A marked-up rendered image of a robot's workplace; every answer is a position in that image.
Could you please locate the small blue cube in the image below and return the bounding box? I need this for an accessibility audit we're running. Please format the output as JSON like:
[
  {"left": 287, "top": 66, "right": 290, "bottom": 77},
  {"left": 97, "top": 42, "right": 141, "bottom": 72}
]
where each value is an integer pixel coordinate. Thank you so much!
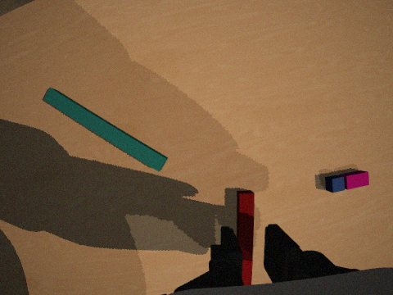
[{"left": 325, "top": 175, "right": 345, "bottom": 193}]

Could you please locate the turquoise rod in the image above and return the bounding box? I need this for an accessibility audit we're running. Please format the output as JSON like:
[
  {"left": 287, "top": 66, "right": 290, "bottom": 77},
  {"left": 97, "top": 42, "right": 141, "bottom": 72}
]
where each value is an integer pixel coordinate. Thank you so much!
[{"left": 43, "top": 88, "right": 168, "bottom": 171}]

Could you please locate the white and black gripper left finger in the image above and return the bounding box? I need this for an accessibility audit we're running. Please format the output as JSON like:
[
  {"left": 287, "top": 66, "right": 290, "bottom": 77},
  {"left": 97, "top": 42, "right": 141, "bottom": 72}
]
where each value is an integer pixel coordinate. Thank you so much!
[{"left": 174, "top": 226, "right": 244, "bottom": 293}]

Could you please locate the dark red rod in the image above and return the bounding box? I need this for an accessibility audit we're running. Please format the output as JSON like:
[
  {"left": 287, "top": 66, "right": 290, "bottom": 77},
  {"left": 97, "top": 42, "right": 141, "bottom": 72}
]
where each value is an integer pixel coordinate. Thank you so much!
[{"left": 237, "top": 190, "right": 255, "bottom": 285}]

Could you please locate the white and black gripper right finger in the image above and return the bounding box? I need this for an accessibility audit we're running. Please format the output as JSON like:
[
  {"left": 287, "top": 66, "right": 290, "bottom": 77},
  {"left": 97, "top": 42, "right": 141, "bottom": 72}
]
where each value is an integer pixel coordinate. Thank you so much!
[{"left": 264, "top": 224, "right": 357, "bottom": 283}]

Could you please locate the magenta rectangular block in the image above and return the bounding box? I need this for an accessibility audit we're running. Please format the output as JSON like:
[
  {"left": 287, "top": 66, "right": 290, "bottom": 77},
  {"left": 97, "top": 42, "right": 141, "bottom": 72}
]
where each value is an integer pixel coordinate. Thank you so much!
[{"left": 339, "top": 170, "right": 369, "bottom": 189}]

